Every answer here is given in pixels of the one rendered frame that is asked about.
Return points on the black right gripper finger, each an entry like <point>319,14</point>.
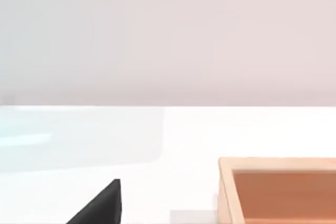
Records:
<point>105,205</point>

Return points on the shallow salmon-coloured box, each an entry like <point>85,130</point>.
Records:
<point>283,195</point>

